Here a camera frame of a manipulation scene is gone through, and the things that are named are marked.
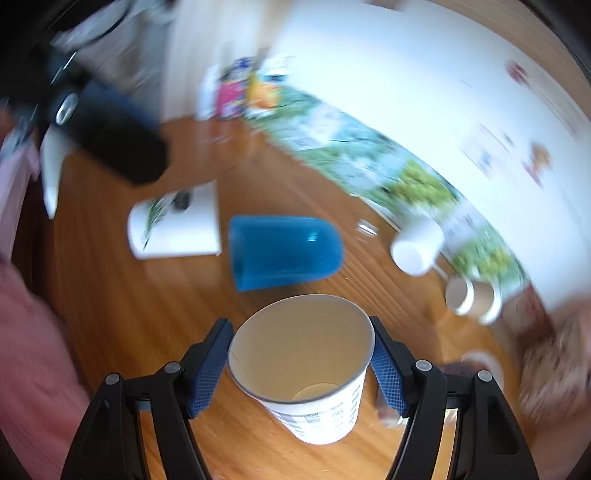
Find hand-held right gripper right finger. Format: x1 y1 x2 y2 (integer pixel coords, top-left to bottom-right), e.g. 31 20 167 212
369 316 539 480

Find brown blurred object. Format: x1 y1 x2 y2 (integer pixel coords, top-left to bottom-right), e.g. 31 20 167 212
516 295 591 428

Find colourful packets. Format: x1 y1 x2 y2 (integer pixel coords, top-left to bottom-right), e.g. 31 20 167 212
198 54 296 121

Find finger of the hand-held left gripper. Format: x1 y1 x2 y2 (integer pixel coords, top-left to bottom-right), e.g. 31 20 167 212
69 79 170 186

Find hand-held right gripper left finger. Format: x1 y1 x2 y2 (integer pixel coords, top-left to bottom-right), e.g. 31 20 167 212
60 317 234 480

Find white paper cup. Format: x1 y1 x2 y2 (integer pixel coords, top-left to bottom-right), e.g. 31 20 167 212
227 294 376 446

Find wall sticker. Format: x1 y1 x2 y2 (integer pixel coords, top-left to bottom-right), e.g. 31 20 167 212
506 59 533 86
522 142 554 186
461 122 515 175

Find small white cup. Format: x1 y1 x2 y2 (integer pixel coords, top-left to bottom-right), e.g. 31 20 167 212
390 217 447 277

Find blue plastic cup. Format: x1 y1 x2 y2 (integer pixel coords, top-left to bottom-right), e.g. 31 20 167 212
229 215 345 293

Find white cup with leaf print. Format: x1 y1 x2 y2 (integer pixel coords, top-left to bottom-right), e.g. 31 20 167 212
127 179 223 260

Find person's pink clothing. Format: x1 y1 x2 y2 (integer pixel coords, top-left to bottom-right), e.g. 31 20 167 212
0 258 93 480

